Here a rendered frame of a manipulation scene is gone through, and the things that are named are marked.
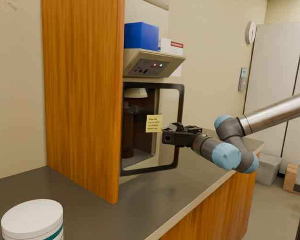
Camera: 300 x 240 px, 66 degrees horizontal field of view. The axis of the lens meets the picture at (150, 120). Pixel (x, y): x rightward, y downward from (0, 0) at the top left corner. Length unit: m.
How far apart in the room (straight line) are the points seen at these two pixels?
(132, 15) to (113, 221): 0.75
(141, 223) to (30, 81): 0.79
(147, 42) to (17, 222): 0.66
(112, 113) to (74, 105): 0.23
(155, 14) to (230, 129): 0.58
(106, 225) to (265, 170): 2.95
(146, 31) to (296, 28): 3.11
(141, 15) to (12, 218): 0.81
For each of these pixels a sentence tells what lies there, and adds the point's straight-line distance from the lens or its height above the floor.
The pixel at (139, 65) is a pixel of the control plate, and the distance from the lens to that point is 0.90.
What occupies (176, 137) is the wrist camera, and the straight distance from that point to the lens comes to 0.83.
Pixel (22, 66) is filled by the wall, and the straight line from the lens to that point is 1.19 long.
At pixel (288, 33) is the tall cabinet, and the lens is 3.82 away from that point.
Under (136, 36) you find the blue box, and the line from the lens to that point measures 0.86.
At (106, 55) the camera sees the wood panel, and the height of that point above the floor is 1.48.
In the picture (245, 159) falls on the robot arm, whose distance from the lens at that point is 0.79.
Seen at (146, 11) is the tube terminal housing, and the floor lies 1.67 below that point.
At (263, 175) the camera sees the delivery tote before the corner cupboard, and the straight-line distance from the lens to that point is 3.60.
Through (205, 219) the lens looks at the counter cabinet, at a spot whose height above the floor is 0.72.
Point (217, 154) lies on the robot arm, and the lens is 0.71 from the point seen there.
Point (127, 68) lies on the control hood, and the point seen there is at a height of 1.44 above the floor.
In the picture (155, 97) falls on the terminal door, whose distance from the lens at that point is 0.97.
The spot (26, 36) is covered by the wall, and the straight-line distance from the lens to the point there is 1.20.
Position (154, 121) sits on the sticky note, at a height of 1.23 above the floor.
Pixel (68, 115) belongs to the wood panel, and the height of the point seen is 1.23.
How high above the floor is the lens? 1.44
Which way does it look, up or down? 12 degrees down
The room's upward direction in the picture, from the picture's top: 4 degrees clockwise
